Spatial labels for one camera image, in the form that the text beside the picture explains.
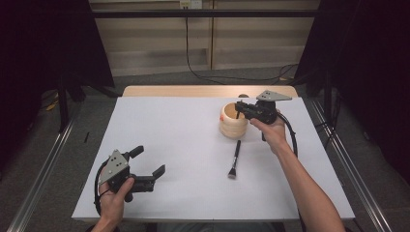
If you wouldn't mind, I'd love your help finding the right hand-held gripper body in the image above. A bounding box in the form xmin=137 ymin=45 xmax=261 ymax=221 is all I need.
xmin=247 ymin=90 xmax=293 ymax=126

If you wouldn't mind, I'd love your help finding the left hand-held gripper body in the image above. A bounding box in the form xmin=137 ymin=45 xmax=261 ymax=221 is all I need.
xmin=98 ymin=149 xmax=156 ymax=203

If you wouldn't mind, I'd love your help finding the cream ribbed pen holder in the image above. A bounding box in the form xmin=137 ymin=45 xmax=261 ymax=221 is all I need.
xmin=220 ymin=101 xmax=249 ymax=140

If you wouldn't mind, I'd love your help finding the black makeup brush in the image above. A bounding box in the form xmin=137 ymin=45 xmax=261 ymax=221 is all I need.
xmin=227 ymin=139 xmax=242 ymax=179

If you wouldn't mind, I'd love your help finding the person's right hand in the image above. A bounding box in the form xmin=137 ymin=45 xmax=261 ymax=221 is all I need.
xmin=249 ymin=110 xmax=288 ymax=154

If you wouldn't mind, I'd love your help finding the person's left hand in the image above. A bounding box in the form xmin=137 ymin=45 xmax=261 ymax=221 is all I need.
xmin=99 ymin=177 xmax=135 ymax=223

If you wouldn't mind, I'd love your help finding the wooden table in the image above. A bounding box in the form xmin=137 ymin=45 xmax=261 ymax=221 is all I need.
xmin=122 ymin=84 xmax=298 ymax=99

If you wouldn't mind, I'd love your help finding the long beige desk cabinet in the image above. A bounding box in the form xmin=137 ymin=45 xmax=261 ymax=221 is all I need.
xmin=88 ymin=0 xmax=322 ymax=77

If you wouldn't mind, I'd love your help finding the black curtain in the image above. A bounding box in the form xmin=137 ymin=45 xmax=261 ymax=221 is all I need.
xmin=294 ymin=0 xmax=410 ymax=185
xmin=0 ymin=0 xmax=115 ymax=168

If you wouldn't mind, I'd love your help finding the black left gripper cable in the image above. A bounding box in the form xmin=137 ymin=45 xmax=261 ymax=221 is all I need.
xmin=93 ymin=159 xmax=112 ymax=217

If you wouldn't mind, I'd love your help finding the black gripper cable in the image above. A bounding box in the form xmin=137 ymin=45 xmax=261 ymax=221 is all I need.
xmin=93 ymin=159 xmax=112 ymax=217
xmin=277 ymin=112 xmax=300 ymax=159

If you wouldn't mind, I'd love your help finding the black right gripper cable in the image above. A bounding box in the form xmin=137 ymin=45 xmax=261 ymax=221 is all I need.
xmin=277 ymin=112 xmax=300 ymax=159

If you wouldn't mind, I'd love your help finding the aluminium frame rail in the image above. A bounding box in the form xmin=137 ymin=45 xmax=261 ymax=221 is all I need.
xmin=6 ymin=105 xmax=85 ymax=232
xmin=307 ymin=96 xmax=394 ymax=232

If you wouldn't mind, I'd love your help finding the black power cable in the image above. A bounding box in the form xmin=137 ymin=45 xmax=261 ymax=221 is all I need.
xmin=184 ymin=8 xmax=299 ymax=82

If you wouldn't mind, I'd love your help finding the black horizontal frame bar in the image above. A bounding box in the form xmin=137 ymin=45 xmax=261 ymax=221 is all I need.
xmin=91 ymin=9 xmax=320 ymax=19

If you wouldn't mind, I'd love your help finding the white wall power outlet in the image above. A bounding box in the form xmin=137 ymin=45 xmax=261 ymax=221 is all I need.
xmin=179 ymin=0 xmax=203 ymax=10

